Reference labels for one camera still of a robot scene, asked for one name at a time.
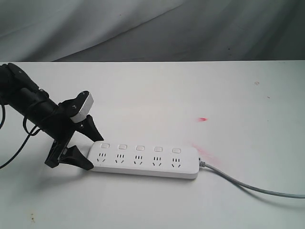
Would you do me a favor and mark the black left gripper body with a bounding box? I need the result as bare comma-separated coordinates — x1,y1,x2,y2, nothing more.
35,98,81,167

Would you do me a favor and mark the white five-outlet power strip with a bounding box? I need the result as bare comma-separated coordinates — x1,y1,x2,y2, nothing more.
88,141,201,179

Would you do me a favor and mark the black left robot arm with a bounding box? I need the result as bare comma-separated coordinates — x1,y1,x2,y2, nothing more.
0,63,103,170

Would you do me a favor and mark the grey backdrop cloth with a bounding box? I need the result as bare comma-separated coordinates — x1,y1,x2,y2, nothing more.
0,0,305,62

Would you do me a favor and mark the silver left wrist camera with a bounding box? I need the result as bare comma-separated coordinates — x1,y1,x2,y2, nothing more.
69,91,94,123

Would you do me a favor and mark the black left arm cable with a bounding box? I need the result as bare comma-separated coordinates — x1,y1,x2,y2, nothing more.
0,95,52,169

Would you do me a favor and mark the grey power cable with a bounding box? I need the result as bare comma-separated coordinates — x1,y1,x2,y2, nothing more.
198,158,305,199

